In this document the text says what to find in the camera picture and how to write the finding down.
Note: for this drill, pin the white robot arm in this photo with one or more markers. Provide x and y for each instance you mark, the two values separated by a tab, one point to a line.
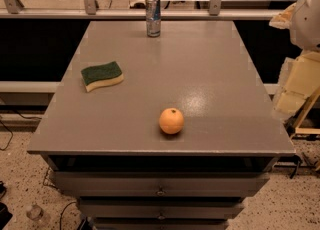
305	26

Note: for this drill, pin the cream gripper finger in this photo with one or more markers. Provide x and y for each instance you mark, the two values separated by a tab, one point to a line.
283	20
298	80

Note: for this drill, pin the grey drawer cabinet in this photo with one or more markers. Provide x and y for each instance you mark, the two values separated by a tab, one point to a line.
106	148

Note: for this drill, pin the orange fruit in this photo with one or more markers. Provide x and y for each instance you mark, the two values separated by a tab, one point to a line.
171	121

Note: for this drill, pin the wooden stand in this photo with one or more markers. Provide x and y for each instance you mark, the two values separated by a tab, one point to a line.
297	128

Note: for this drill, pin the clear plastic bottle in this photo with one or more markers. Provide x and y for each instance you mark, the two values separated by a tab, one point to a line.
36	214

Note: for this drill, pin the silver blue redbull can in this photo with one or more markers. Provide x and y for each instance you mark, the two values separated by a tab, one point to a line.
153	18

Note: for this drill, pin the green yellow sponge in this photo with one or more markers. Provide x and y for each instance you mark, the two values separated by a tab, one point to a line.
104	75

